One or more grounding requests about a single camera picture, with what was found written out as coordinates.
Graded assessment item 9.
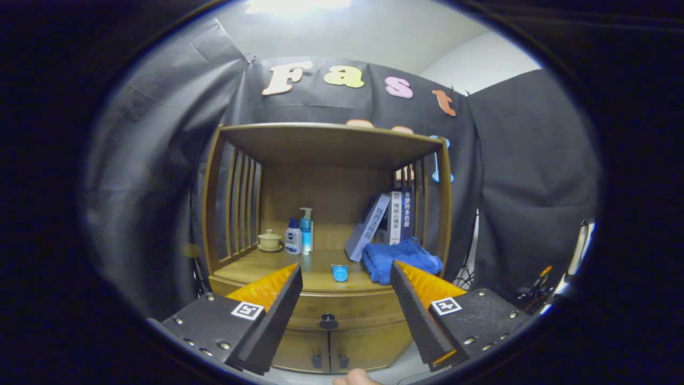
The white object with black strap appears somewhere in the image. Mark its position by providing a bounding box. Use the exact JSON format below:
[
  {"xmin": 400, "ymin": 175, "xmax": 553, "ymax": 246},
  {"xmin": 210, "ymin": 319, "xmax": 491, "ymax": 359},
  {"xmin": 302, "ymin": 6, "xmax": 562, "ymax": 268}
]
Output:
[{"xmin": 566, "ymin": 219, "xmax": 595, "ymax": 279}]

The wooden cabinet door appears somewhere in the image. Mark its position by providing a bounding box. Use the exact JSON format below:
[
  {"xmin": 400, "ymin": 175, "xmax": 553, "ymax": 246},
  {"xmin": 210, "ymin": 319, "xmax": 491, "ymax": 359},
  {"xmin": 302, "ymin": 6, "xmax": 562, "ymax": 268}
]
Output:
[
  {"xmin": 329, "ymin": 321, "xmax": 412, "ymax": 373},
  {"xmin": 270, "ymin": 327, "xmax": 332, "ymax": 373}
]

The black equipment with orange part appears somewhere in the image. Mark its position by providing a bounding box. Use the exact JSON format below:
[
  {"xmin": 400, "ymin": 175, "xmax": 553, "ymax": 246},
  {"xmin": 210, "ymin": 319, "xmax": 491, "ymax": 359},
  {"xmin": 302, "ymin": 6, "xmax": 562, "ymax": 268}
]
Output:
[{"xmin": 513, "ymin": 265, "xmax": 562, "ymax": 313}]

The white lotion bottle blue cap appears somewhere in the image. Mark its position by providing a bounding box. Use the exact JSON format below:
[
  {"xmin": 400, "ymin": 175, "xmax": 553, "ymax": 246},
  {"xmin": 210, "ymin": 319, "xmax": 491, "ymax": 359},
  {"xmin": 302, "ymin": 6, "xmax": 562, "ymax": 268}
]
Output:
[{"xmin": 284, "ymin": 218, "xmax": 303, "ymax": 255}]

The beige lidded tea cup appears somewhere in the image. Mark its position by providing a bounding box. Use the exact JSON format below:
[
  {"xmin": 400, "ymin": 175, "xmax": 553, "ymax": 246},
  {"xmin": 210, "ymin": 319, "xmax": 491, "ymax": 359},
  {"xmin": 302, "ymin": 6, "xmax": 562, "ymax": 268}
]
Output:
[{"xmin": 257, "ymin": 229, "xmax": 283, "ymax": 252}]

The grey leaning book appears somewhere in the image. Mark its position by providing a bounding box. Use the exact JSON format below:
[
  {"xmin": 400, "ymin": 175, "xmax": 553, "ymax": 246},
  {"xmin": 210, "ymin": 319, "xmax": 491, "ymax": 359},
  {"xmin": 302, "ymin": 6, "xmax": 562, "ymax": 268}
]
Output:
[{"xmin": 345, "ymin": 194, "xmax": 392, "ymax": 263}]

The black tripod stand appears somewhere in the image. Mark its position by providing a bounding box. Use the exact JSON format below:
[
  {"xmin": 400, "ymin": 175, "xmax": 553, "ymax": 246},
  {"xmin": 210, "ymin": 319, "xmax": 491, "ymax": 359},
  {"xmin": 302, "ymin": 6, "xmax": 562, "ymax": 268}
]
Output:
[{"xmin": 453, "ymin": 214, "xmax": 479, "ymax": 292}]

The wooden cabinet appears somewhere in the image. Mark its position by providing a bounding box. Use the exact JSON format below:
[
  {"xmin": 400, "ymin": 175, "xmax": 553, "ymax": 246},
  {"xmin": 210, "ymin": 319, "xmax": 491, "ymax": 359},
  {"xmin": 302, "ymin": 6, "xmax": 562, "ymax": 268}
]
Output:
[{"xmin": 202, "ymin": 123, "xmax": 454, "ymax": 375}]

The white spine book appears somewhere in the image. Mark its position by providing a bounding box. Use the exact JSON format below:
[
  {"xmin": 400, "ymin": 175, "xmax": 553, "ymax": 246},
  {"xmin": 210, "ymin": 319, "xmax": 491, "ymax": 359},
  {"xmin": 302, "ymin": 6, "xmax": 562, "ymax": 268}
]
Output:
[{"xmin": 389, "ymin": 191, "xmax": 402, "ymax": 245}]

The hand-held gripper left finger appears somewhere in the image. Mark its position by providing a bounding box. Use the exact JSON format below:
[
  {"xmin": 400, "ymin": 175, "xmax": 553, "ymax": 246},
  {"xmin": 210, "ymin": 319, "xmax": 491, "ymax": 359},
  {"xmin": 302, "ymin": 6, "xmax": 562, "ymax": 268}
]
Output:
[{"xmin": 147, "ymin": 263, "xmax": 304, "ymax": 376}]

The wooden drawer with black knob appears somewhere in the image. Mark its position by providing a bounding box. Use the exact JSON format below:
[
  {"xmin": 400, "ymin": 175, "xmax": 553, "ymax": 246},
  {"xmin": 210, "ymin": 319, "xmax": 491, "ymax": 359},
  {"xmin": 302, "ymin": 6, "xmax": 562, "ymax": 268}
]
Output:
[{"xmin": 208, "ymin": 275, "xmax": 423, "ymax": 331}]

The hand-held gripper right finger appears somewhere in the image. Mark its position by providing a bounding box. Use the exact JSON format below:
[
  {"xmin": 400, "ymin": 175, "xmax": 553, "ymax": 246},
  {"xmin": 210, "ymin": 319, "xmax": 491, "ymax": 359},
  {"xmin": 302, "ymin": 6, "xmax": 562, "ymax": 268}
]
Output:
[{"xmin": 389, "ymin": 260, "xmax": 532, "ymax": 373}]

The wooden countertop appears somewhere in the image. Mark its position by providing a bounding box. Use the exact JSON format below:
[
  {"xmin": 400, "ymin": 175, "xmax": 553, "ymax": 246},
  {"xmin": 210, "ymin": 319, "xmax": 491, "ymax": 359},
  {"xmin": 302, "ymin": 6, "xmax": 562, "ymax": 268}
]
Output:
[{"xmin": 213, "ymin": 247, "xmax": 447, "ymax": 294}]

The black backdrop cloth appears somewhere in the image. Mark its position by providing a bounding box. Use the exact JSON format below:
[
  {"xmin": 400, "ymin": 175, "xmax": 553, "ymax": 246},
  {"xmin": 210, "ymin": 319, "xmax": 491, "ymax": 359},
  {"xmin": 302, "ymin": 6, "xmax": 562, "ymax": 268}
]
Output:
[{"xmin": 80, "ymin": 16, "xmax": 602, "ymax": 321}]

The blue pump bottle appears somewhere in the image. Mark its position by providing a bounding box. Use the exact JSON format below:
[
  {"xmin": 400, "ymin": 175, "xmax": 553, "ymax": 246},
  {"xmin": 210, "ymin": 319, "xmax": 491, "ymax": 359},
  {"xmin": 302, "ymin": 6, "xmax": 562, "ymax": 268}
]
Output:
[{"xmin": 299, "ymin": 207, "xmax": 314, "ymax": 253}]

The folded blue towel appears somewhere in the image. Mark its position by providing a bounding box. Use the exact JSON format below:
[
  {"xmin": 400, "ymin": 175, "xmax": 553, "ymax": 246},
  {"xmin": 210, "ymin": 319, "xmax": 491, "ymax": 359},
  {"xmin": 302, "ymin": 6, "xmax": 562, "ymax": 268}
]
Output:
[{"xmin": 362, "ymin": 238, "xmax": 444, "ymax": 286}]

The dark blue book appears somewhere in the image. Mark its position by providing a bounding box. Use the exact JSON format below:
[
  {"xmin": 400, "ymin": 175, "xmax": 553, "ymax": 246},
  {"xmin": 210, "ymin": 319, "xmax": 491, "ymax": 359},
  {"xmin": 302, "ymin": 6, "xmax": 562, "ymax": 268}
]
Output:
[{"xmin": 400, "ymin": 187, "xmax": 413, "ymax": 241}]

